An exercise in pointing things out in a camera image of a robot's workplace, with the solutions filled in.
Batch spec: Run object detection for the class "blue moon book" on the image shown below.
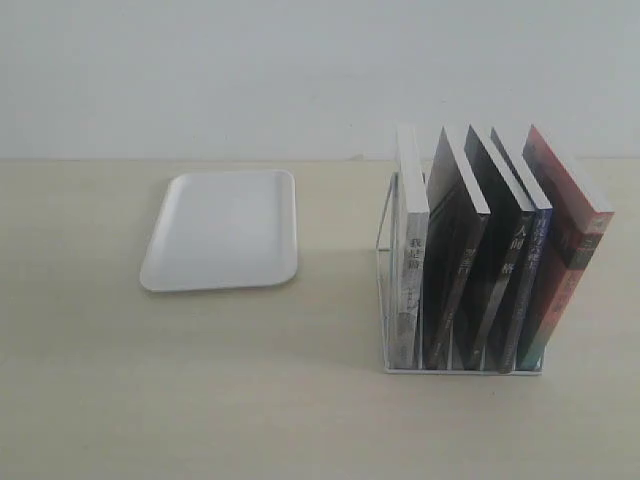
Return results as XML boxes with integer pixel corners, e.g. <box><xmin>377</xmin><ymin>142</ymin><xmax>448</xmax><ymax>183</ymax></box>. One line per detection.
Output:
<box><xmin>489</xmin><ymin>127</ymin><xmax>553</xmax><ymax>374</ymax></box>

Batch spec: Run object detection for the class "white grey book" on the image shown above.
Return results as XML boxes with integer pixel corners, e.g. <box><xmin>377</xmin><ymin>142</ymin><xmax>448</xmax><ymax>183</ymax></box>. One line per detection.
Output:
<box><xmin>393</xmin><ymin>124</ymin><xmax>430</xmax><ymax>369</ymax></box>

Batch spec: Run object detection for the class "dark brown book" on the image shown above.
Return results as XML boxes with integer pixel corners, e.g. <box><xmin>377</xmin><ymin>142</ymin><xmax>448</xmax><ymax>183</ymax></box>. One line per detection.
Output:
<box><xmin>421</xmin><ymin>126</ymin><xmax>491</xmax><ymax>370</ymax></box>

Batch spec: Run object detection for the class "black book white title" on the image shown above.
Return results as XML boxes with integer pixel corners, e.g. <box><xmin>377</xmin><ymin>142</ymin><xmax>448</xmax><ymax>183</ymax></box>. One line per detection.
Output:
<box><xmin>456</xmin><ymin>126</ymin><xmax>534</xmax><ymax>370</ymax></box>

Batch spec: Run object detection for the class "red orange book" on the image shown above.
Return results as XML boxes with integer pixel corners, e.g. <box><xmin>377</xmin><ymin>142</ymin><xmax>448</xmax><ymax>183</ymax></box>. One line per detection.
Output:
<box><xmin>516</xmin><ymin>125</ymin><xmax>615</xmax><ymax>371</ymax></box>

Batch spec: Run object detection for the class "white rectangular tray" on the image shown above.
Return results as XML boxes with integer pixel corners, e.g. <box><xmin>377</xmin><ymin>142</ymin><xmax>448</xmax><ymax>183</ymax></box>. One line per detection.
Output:
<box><xmin>139</xmin><ymin>169</ymin><xmax>298</xmax><ymax>293</ymax></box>

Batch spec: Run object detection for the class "white wire book rack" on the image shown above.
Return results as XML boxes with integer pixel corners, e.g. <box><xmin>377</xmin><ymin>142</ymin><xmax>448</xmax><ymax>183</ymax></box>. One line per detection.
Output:
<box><xmin>375</xmin><ymin>172</ymin><xmax>544</xmax><ymax>377</ymax></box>

